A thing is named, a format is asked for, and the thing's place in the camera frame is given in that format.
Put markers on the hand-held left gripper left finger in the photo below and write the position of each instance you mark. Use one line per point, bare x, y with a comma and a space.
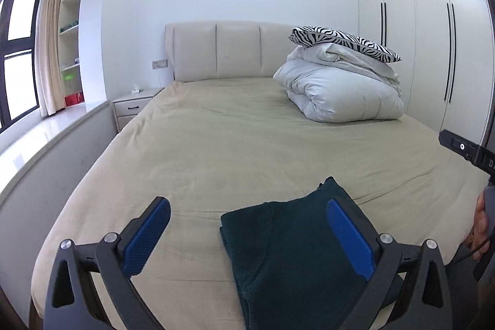
149, 237

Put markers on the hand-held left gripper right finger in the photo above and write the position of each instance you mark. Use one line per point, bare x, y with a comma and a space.
350, 237

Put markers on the dark teal knit sweater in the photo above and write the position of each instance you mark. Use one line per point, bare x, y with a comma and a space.
294, 256

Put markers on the person's right hand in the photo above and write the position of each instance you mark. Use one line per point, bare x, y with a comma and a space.
479, 221

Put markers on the white wardrobe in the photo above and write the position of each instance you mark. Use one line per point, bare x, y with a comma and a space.
417, 44

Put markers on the bed with beige sheet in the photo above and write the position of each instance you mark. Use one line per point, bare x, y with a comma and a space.
232, 144

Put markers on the white folded duvet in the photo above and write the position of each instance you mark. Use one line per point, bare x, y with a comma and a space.
340, 94

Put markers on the white nightstand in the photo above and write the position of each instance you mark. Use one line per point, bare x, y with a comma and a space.
131, 102

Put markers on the white window ledge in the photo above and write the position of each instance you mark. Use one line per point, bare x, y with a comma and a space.
46, 136

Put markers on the red box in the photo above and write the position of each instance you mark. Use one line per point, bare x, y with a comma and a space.
73, 98

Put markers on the zebra print pillow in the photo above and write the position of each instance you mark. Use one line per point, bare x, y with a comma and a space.
340, 38

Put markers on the green plastic shelf item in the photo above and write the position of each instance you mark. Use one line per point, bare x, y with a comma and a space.
69, 76

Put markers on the black framed window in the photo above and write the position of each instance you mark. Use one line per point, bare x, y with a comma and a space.
19, 82

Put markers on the cream padded headboard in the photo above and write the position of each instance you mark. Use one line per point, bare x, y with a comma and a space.
236, 51

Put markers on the white open shelf unit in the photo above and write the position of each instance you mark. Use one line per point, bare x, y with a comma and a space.
69, 44

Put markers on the beige curtain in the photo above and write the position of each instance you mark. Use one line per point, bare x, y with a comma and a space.
50, 44

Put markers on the small green shelf decoration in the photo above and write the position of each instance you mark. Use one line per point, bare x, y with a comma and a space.
70, 26

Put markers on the wall socket panel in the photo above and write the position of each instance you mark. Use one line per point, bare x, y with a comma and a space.
159, 63

